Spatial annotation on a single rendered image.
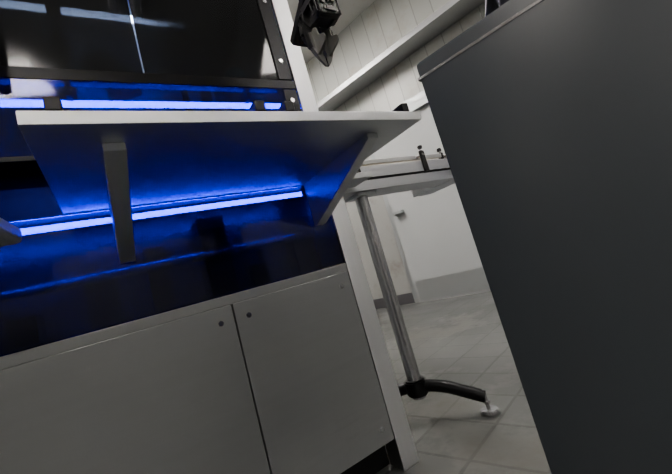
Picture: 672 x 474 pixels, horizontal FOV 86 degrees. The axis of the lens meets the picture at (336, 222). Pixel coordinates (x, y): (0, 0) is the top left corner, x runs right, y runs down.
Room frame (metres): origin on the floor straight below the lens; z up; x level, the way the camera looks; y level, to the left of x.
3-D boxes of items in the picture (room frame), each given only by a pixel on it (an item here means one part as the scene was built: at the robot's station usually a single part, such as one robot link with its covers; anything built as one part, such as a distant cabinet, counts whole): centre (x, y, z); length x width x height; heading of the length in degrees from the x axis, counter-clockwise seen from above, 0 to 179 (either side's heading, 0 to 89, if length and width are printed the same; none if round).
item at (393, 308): (1.38, -0.12, 0.46); 0.09 x 0.09 x 0.77; 33
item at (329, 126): (0.80, 0.18, 0.87); 0.70 x 0.48 x 0.02; 123
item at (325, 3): (0.82, -0.10, 1.23); 0.09 x 0.08 x 0.12; 33
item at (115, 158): (0.66, 0.38, 0.79); 0.34 x 0.03 x 0.13; 33
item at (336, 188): (0.93, -0.04, 0.79); 0.34 x 0.03 x 0.13; 33
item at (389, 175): (1.46, -0.24, 0.92); 0.69 x 0.15 x 0.16; 123
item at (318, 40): (0.82, -0.08, 1.12); 0.06 x 0.03 x 0.09; 33
